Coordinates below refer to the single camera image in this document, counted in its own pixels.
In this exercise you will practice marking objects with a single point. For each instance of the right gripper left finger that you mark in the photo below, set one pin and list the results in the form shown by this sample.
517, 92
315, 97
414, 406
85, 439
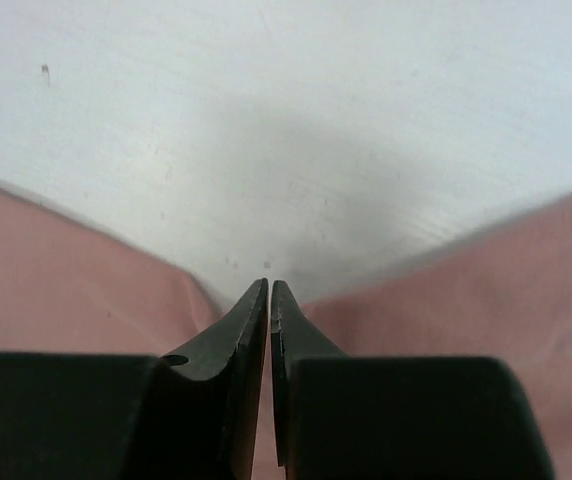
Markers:
189, 414

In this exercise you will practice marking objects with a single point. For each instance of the dusty pink t shirt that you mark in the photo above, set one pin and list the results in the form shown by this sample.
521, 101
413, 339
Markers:
65, 287

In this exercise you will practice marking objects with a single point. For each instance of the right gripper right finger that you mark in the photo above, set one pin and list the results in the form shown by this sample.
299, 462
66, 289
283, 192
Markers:
411, 417

